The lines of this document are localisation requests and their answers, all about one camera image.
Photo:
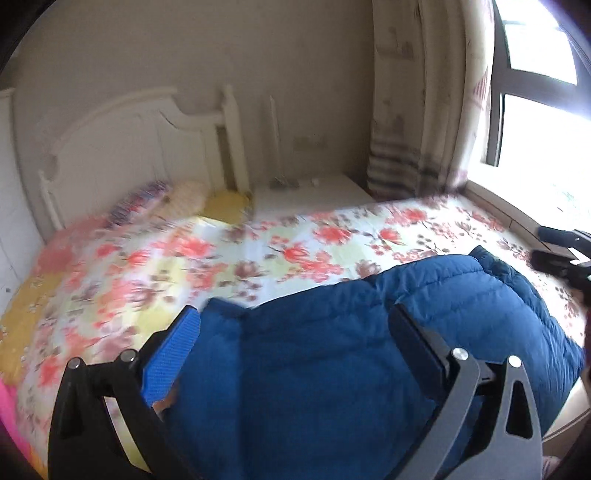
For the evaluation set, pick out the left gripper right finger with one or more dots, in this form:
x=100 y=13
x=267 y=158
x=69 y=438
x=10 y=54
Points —
x=486 y=424

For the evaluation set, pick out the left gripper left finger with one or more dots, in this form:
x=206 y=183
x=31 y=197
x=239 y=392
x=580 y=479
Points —
x=104 y=424

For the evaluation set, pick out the blue puffer jacket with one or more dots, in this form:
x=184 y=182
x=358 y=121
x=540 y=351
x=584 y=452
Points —
x=312 y=385

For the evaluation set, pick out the pink cloth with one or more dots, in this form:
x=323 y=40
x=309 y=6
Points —
x=15 y=450

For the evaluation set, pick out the floral bed quilt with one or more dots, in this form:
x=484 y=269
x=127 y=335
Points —
x=92 y=290

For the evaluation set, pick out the blue red floral pillow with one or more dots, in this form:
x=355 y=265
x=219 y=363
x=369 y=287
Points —
x=137 y=204

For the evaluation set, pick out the striped beige curtain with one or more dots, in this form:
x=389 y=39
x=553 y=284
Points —
x=431 y=113

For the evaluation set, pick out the peach patterned pillow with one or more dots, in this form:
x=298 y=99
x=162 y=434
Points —
x=186 y=199

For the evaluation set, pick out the yellow pillow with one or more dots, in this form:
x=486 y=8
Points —
x=229 y=207

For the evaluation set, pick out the white nightstand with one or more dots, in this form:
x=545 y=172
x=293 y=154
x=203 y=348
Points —
x=284 y=198

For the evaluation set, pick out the white headboard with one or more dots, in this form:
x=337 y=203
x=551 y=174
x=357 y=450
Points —
x=137 y=138

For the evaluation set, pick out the dark window frame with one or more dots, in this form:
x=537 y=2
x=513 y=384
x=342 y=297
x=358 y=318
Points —
x=540 y=55

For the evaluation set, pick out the wall power socket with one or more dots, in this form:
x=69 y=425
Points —
x=310 y=144

